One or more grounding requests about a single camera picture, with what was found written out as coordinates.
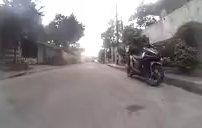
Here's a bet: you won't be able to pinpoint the green bushes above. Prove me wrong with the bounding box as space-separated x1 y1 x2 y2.
152 21 202 70

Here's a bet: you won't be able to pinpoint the low wall with gate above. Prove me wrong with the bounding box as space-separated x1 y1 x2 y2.
0 41 86 66

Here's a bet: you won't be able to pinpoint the row of trees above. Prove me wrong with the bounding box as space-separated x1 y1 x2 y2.
97 19 150 65

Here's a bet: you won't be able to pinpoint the grey asphalt road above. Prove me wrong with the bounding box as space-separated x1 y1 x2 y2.
0 61 202 128

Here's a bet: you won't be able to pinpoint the pale building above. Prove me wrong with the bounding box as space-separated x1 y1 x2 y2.
142 0 202 44

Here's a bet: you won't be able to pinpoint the grey concrete sidewalk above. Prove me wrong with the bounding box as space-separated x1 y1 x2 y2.
0 63 70 82
106 63 202 100

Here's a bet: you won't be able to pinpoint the dark parked motorcycle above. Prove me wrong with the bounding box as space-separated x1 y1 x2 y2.
125 44 166 87

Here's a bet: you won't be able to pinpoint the utility pole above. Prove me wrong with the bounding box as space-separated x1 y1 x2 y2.
114 2 121 65

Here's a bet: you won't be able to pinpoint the large dark tree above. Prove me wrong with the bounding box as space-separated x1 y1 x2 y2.
0 0 46 65

